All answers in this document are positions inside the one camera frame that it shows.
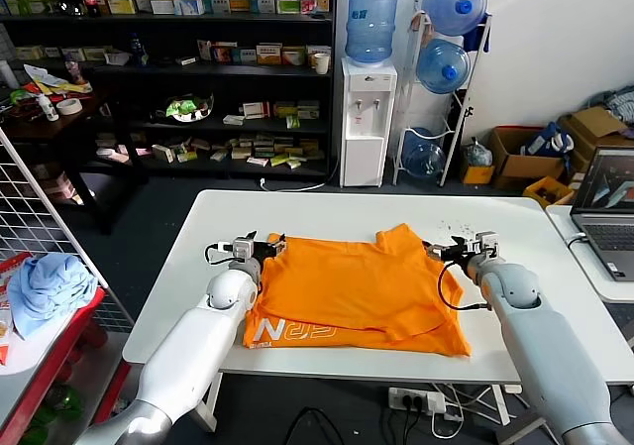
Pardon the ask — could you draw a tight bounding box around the blue drink bottle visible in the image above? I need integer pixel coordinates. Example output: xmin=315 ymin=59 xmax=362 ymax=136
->
xmin=129 ymin=32 xmax=149 ymax=67

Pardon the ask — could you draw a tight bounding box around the white floor cable with plug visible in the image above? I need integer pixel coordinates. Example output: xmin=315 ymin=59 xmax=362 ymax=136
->
xmin=257 ymin=153 xmax=343 ymax=192

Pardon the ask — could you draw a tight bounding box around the orange t-shirt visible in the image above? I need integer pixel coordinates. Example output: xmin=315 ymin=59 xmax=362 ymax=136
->
xmin=241 ymin=222 xmax=473 ymax=358

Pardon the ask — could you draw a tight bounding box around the small white bottle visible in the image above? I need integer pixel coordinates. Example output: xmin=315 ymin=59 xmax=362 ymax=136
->
xmin=38 ymin=92 xmax=59 ymax=122

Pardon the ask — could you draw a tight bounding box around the blue white bag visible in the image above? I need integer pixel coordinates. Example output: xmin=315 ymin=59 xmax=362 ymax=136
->
xmin=519 ymin=121 xmax=575 ymax=159

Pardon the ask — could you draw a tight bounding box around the grey laptop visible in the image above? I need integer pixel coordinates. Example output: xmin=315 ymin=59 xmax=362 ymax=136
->
xmin=569 ymin=147 xmax=634 ymax=281

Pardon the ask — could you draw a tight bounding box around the white side table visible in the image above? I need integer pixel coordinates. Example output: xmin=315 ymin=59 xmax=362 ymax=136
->
xmin=544 ymin=204 xmax=634 ymax=302

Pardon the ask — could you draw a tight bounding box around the green round object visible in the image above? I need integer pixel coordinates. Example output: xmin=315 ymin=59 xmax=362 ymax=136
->
xmin=29 ymin=383 xmax=85 ymax=445

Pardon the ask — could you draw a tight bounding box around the white metal jug rack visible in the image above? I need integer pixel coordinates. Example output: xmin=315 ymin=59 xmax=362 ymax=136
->
xmin=391 ymin=0 xmax=492 ymax=187

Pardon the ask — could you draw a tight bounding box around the purple pink bottle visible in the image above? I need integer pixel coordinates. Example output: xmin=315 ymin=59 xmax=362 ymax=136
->
xmin=63 ymin=52 xmax=86 ymax=85

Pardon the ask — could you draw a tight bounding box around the black shelving unit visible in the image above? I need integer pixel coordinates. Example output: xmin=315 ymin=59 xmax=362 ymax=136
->
xmin=0 ymin=0 xmax=338 ymax=183

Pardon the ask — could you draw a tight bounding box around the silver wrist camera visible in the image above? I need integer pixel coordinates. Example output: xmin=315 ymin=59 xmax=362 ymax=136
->
xmin=232 ymin=237 xmax=256 ymax=261
xmin=474 ymin=231 xmax=500 ymax=261

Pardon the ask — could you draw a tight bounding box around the black floor cable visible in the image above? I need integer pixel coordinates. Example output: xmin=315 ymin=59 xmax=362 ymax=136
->
xmin=286 ymin=406 xmax=343 ymax=445

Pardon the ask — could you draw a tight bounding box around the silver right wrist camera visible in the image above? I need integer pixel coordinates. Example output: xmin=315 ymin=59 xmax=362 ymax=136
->
xmin=474 ymin=231 xmax=500 ymax=261

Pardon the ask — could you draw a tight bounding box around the blue water jug upright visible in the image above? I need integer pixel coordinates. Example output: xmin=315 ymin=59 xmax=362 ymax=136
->
xmin=344 ymin=0 xmax=400 ymax=64

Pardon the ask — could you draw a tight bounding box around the yellow cardboard box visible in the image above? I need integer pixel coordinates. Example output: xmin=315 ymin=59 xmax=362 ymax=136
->
xmin=458 ymin=163 xmax=495 ymax=185

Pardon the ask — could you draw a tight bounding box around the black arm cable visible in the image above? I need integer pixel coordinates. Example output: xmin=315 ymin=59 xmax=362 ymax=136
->
xmin=204 ymin=240 xmax=237 ymax=268
xmin=437 ymin=261 xmax=491 ymax=312

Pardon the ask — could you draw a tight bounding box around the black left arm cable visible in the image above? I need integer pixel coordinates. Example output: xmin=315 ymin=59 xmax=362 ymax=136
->
xmin=204 ymin=240 xmax=237 ymax=268

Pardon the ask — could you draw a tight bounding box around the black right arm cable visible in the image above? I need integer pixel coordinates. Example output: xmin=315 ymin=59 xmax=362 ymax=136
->
xmin=437 ymin=261 xmax=491 ymax=312

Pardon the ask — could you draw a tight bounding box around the white power strip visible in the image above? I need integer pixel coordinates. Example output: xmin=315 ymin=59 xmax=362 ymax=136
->
xmin=387 ymin=386 xmax=447 ymax=413

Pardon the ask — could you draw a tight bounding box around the yellow white paper stack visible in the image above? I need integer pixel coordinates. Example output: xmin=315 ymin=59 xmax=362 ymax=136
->
xmin=23 ymin=62 xmax=94 ymax=94

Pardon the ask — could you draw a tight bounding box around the dark round glass bowl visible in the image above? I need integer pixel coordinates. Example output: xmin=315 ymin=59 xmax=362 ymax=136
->
xmin=56 ymin=0 xmax=89 ymax=18

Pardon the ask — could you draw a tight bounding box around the light blue cloth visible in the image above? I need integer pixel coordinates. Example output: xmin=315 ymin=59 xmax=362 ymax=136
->
xmin=7 ymin=253 xmax=99 ymax=340

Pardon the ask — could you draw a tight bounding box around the brown cardboard box with flaps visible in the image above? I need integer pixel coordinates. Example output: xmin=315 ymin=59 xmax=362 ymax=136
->
xmin=558 ymin=106 xmax=628 ymax=177

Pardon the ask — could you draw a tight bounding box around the white water dispenser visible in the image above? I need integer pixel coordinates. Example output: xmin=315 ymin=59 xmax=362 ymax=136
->
xmin=339 ymin=56 xmax=399 ymax=188

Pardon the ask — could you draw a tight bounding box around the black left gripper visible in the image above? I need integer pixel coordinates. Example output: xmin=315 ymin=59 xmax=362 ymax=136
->
xmin=246 ymin=230 xmax=288 ymax=263

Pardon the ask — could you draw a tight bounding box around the yellow small crate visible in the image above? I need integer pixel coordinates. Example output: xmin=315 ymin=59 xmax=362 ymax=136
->
xmin=522 ymin=175 xmax=576 ymax=208

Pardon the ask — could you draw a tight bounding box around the white wire grid panel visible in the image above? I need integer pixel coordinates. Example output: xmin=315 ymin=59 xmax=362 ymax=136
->
xmin=0 ymin=125 xmax=135 ymax=334

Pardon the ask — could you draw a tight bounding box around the black object on rack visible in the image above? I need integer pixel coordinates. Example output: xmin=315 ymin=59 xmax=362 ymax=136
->
xmin=448 ymin=92 xmax=476 ymax=134

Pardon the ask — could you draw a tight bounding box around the glass bowl with green packets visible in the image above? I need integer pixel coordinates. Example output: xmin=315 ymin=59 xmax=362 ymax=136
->
xmin=160 ymin=91 xmax=216 ymax=124

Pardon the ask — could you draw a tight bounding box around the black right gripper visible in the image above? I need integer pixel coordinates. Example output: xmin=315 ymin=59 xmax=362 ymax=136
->
xmin=421 ymin=235 xmax=479 ymax=264

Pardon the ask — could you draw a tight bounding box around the clear plastic bag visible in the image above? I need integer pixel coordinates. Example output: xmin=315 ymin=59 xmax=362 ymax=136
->
xmin=463 ymin=137 xmax=493 ymax=167

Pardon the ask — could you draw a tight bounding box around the red snack package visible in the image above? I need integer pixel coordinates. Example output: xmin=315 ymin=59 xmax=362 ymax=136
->
xmin=0 ymin=253 xmax=34 ymax=311

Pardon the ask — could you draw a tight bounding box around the pile of grey blue clothes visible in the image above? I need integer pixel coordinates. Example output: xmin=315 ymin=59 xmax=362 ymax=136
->
xmin=586 ymin=84 xmax=634 ymax=140

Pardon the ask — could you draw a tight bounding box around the red frame shelf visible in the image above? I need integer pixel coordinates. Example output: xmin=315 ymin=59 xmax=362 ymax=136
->
xmin=0 ymin=284 xmax=135 ymax=445

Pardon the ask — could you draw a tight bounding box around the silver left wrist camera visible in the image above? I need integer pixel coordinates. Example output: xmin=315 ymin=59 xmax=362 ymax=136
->
xmin=232 ymin=237 xmax=256 ymax=261

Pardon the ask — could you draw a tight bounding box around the open brown cardboard box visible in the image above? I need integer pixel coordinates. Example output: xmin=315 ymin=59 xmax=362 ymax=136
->
xmin=489 ymin=125 xmax=566 ymax=191

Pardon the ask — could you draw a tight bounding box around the dark wooden table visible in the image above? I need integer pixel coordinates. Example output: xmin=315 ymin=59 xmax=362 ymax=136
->
xmin=0 ymin=86 xmax=150 ymax=237

